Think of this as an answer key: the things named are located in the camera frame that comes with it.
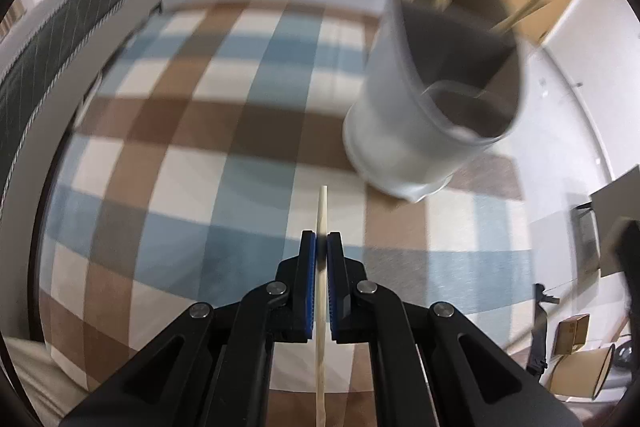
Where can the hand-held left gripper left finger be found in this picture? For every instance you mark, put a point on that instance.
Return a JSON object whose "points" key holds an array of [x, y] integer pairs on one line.
{"points": [[310, 287]]}

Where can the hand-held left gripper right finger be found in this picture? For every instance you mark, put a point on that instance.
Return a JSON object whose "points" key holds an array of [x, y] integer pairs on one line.
{"points": [[334, 287]]}

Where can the grey white utensil holder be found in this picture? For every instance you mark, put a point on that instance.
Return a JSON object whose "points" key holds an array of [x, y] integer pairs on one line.
{"points": [[400, 132]]}

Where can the small cardboard box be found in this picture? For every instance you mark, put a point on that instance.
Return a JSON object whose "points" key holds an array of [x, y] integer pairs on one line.
{"points": [[572, 334]]}

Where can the black stand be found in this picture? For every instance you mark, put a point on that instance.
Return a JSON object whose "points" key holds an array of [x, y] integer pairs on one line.
{"points": [[540, 332]]}

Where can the beige lampshade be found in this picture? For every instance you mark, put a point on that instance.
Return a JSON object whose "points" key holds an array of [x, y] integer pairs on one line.
{"points": [[582, 374]]}

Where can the checked tablecloth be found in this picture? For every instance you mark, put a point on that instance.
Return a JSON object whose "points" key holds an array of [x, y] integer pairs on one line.
{"points": [[200, 157]]}

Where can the white cloth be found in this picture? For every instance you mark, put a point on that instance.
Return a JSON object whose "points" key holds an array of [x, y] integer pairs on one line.
{"points": [[35, 377]]}

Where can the grey quilted bed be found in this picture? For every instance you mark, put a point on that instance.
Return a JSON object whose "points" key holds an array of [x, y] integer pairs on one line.
{"points": [[60, 32]]}

